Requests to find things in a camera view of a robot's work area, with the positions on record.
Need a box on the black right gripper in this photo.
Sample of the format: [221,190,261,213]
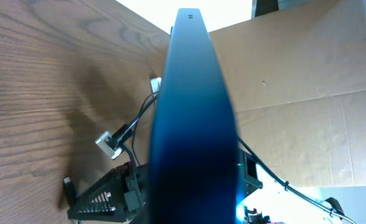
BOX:
[67,152,263,224]

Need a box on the white USB charger adapter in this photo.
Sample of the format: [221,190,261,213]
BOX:
[150,77,162,93]

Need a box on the brown cardboard sheet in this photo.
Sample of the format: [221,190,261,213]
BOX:
[210,0,366,187]

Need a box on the blue smartphone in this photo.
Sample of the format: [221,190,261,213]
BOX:
[148,8,239,223]

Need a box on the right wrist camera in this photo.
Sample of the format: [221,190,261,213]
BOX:
[95,124,134,161]

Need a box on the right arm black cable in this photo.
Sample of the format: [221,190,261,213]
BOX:
[129,93,355,224]

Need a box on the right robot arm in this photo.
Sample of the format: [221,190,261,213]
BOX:
[63,151,353,223]

